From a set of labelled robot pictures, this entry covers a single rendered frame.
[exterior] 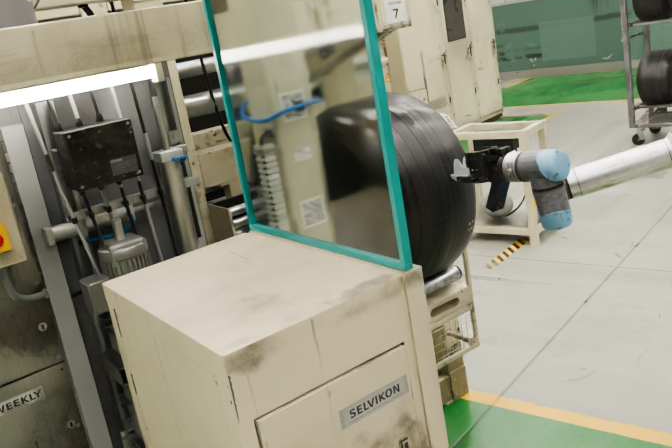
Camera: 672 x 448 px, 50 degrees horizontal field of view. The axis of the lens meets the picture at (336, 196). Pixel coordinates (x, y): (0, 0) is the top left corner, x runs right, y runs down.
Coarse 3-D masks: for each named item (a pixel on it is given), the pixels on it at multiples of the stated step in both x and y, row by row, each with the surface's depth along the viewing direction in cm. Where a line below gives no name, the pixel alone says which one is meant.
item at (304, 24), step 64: (256, 0) 139; (320, 0) 123; (256, 64) 146; (320, 64) 128; (256, 128) 153; (320, 128) 134; (384, 128) 118; (256, 192) 162; (320, 192) 140; (384, 192) 123; (384, 256) 129
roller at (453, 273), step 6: (444, 270) 217; (450, 270) 217; (456, 270) 217; (432, 276) 214; (438, 276) 214; (444, 276) 214; (450, 276) 215; (456, 276) 217; (426, 282) 211; (432, 282) 212; (438, 282) 213; (444, 282) 214; (450, 282) 216; (426, 288) 210; (432, 288) 211; (438, 288) 213; (426, 294) 211
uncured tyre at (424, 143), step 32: (416, 128) 196; (448, 128) 201; (416, 160) 190; (448, 160) 195; (416, 192) 188; (448, 192) 194; (416, 224) 190; (448, 224) 196; (416, 256) 194; (448, 256) 204
